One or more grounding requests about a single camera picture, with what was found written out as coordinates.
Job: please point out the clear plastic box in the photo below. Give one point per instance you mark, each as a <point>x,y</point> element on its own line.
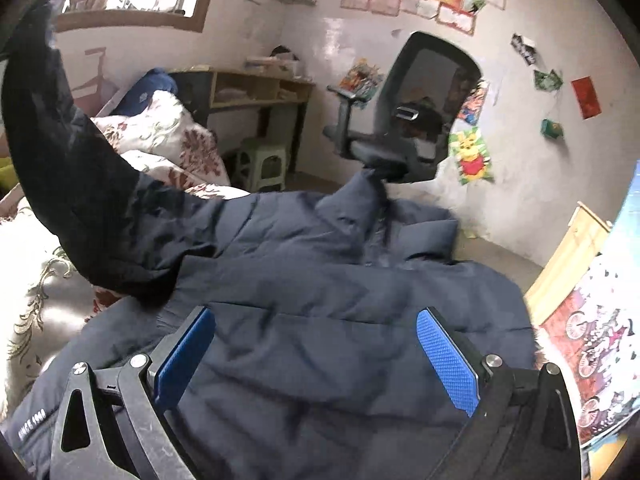
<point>272,66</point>

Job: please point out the navy puffer jacket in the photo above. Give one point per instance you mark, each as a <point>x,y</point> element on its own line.
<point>310,285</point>

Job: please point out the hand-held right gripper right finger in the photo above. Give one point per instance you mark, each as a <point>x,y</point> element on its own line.
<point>447,360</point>

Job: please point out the black white photo card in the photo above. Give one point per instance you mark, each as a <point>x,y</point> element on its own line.
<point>524,49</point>

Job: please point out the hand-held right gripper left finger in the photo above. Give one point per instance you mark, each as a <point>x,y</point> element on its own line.
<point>185,355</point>

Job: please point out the red paper sheet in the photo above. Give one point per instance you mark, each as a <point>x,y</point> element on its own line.
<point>585,97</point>

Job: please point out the black mesh office chair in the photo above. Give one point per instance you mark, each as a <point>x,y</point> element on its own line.
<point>380,152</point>

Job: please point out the blue bicycle printed curtain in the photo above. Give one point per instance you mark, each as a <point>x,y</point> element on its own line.
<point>600,320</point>

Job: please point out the green picture card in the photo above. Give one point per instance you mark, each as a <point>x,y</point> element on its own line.
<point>547,80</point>

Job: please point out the green hanging box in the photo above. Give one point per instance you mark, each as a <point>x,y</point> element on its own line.
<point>551,129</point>

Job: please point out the light wooden cabinet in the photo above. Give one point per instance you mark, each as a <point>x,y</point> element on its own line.
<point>565,260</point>

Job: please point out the green plastic stool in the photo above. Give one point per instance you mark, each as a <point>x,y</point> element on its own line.
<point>262,147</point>

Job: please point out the yellow bear poster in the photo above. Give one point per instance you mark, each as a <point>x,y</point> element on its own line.
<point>470,155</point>

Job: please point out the anime character poster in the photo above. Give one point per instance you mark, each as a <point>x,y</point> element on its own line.
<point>475,105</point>

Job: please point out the wooden desk with shelf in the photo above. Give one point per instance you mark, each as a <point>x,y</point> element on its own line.
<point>235,74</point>

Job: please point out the colourful cartoon poster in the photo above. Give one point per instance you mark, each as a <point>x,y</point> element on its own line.
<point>360,77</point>

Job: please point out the blue pillow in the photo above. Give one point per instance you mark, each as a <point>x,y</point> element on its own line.
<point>150,90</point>

